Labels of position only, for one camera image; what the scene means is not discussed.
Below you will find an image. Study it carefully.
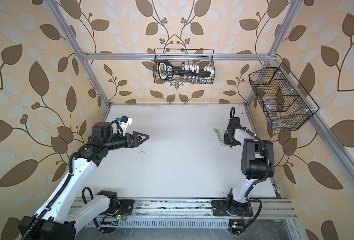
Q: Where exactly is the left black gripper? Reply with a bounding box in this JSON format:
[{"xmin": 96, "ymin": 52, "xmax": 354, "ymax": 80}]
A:
[{"xmin": 102, "ymin": 131, "xmax": 149, "ymax": 152}]

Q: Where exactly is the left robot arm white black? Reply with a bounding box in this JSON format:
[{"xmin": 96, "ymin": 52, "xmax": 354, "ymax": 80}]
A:
[{"xmin": 18, "ymin": 118, "xmax": 150, "ymax": 240}]

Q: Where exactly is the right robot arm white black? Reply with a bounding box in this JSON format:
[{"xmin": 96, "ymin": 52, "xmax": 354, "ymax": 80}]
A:
[{"xmin": 224, "ymin": 117, "xmax": 274, "ymax": 209}]

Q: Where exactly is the black tool in basket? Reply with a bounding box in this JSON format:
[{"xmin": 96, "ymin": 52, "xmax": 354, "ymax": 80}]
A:
[{"xmin": 153, "ymin": 60, "xmax": 215, "ymax": 84}]

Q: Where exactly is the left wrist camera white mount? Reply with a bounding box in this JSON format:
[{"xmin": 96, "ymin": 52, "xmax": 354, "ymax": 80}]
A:
[{"xmin": 117, "ymin": 116, "xmax": 133, "ymax": 134}]

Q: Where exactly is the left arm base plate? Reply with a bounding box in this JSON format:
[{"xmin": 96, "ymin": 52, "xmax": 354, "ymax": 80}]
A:
[{"xmin": 101, "ymin": 199, "xmax": 135, "ymax": 218}]

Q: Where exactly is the right black wire basket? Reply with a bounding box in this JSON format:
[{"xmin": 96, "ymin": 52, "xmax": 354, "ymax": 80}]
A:
[{"xmin": 248, "ymin": 63, "xmax": 320, "ymax": 131}]

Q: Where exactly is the black wire basket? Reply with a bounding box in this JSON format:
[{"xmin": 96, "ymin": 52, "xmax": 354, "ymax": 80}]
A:
[
  {"xmin": 248, "ymin": 63, "xmax": 320, "ymax": 131},
  {"xmin": 153, "ymin": 48, "xmax": 215, "ymax": 85}
]

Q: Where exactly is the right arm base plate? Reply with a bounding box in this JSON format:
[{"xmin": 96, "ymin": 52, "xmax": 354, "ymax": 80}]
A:
[{"xmin": 211, "ymin": 200, "xmax": 253, "ymax": 218}]

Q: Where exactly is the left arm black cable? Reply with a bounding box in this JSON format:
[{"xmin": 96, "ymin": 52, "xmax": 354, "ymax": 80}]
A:
[{"xmin": 26, "ymin": 151, "xmax": 79, "ymax": 240}]

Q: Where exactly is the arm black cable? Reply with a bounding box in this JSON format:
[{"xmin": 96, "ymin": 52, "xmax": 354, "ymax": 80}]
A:
[
  {"xmin": 229, "ymin": 106, "xmax": 275, "ymax": 235},
  {"xmin": 26, "ymin": 151, "xmax": 79, "ymax": 240}
]

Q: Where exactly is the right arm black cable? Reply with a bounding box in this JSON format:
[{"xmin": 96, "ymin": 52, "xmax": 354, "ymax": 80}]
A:
[{"xmin": 229, "ymin": 106, "xmax": 275, "ymax": 235}]

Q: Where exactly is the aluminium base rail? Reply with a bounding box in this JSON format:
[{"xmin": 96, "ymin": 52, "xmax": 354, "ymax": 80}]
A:
[{"xmin": 65, "ymin": 197, "xmax": 297, "ymax": 220}]

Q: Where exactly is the back black wire basket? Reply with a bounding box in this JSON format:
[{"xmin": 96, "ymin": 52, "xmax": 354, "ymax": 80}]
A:
[{"xmin": 153, "ymin": 48, "xmax": 215, "ymax": 85}]

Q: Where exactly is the aluminium frame back bar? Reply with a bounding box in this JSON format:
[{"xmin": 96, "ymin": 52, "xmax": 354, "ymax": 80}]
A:
[{"xmin": 81, "ymin": 52, "xmax": 270, "ymax": 61}]

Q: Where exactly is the aluminium frame left post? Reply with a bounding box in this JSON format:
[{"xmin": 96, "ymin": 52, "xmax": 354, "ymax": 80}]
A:
[{"xmin": 44, "ymin": 0, "xmax": 111, "ymax": 108}]

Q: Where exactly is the aluminium frame post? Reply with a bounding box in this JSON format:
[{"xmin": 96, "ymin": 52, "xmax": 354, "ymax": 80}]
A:
[
  {"xmin": 44, "ymin": 0, "xmax": 111, "ymax": 108},
  {"xmin": 244, "ymin": 0, "xmax": 303, "ymax": 108}
]

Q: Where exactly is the aluminium frame right post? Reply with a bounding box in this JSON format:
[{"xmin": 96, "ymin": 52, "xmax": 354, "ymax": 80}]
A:
[{"xmin": 244, "ymin": 0, "xmax": 303, "ymax": 108}]

